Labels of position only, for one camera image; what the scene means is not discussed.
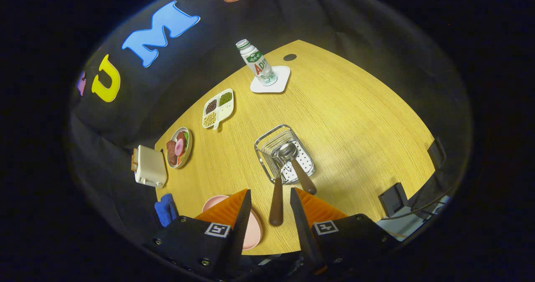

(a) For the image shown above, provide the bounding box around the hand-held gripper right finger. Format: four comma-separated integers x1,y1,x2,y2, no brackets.
290,187,401,279

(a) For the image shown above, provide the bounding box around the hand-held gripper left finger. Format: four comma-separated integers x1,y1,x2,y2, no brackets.
143,188,252,281

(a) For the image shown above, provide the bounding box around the brown-handled metal spoon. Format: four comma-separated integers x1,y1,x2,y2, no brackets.
277,142,318,196

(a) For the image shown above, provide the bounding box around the brown-handled metal fork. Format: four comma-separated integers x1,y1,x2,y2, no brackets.
269,155,289,227

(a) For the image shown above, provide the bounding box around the blue cloth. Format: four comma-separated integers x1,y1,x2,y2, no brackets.
154,193,179,227

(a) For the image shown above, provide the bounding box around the white panel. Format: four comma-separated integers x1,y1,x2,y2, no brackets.
376,196,451,241

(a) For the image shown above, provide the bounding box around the pink plate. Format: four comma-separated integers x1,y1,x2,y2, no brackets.
202,195,263,251

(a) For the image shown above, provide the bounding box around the black table clamp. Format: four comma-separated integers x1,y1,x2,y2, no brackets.
378,182,408,218
427,137,447,170

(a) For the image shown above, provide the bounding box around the white toaster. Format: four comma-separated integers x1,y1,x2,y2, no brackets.
135,145,168,188

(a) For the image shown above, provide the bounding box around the plate of meat and vegetables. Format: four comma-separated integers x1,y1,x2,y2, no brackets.
166,127,194,169

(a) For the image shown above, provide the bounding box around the white divided dish of beans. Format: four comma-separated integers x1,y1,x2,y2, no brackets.
202,89,234,130

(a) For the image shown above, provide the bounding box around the white square coaster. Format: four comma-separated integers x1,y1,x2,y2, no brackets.
250,66,291,94

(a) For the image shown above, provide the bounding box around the white drink bottle green label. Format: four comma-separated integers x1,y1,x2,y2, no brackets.
235,39,278,86

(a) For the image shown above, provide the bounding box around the dark cable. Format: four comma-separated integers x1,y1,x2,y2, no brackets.
381,186,454,221

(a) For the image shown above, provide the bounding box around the metal wire basket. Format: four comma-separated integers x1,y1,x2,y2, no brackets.
254,124,316,185

